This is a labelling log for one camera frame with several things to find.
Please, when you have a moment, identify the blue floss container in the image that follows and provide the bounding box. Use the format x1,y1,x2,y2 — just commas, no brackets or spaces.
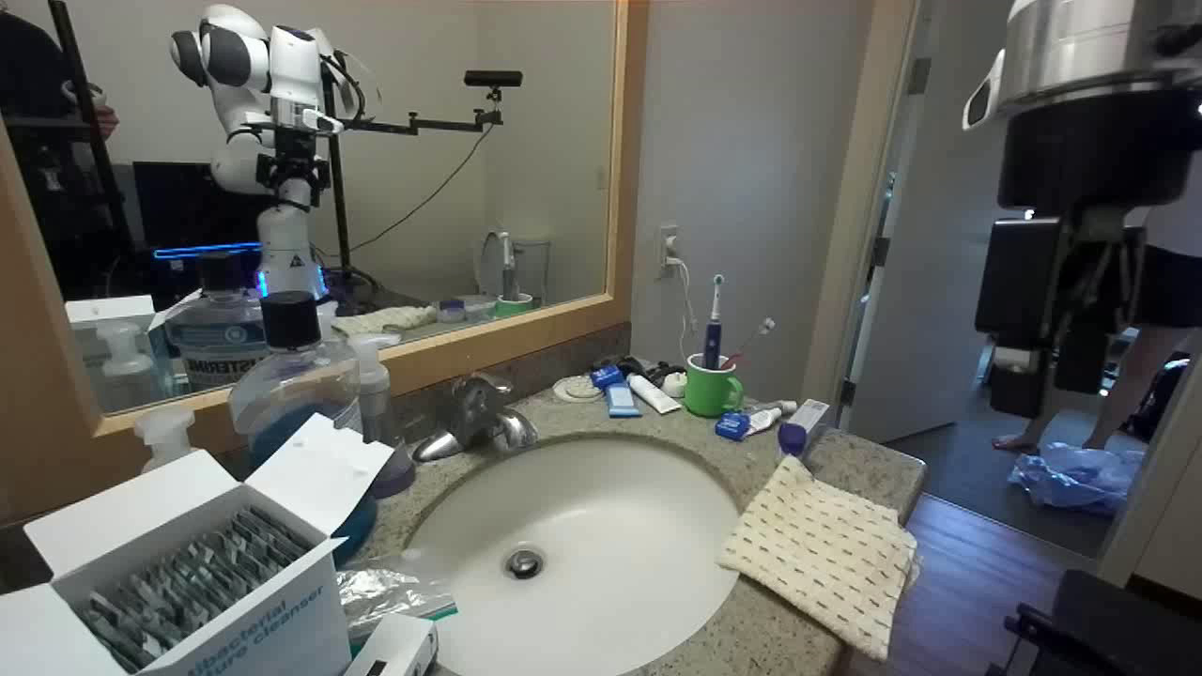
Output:
713,410,753,442

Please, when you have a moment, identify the blue crumpled cloth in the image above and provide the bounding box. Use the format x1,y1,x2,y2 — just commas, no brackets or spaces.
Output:
1007,442,1141,513

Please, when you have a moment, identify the blue capped deodorant stick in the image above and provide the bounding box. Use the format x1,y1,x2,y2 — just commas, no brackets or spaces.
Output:
779,397,831,454

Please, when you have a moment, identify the small clear soap bottle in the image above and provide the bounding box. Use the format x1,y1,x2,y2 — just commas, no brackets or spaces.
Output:
354,338,390,438

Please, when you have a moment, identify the blue mouthwash bottle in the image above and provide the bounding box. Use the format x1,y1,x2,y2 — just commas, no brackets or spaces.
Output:
230,293,361,463

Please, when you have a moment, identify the wood framed mirror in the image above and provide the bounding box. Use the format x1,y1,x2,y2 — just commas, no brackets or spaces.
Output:
0,0,653,442

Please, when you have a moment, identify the white striped towel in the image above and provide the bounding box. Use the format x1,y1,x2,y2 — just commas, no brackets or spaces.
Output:
721,457,918,659

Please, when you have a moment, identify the chrome faucet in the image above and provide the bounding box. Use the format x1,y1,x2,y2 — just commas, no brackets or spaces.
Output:
413,377,539,463

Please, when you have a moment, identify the open white box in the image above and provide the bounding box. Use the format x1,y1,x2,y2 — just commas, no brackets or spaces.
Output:
0,418,390,676

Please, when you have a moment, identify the electric toothbrush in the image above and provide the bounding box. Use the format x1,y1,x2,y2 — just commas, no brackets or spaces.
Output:
702,273,724,367

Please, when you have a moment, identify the white sink basin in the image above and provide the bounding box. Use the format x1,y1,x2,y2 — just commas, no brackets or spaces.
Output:
409,432,739,676

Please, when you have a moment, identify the small white box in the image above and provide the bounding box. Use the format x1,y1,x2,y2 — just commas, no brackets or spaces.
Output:
345,614,439,676

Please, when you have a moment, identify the white toothpaste tube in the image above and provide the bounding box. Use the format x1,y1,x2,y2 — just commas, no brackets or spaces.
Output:
629,370,680,418

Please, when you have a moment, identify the green cup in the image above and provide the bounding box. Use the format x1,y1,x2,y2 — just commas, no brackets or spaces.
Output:
684,353,746,420

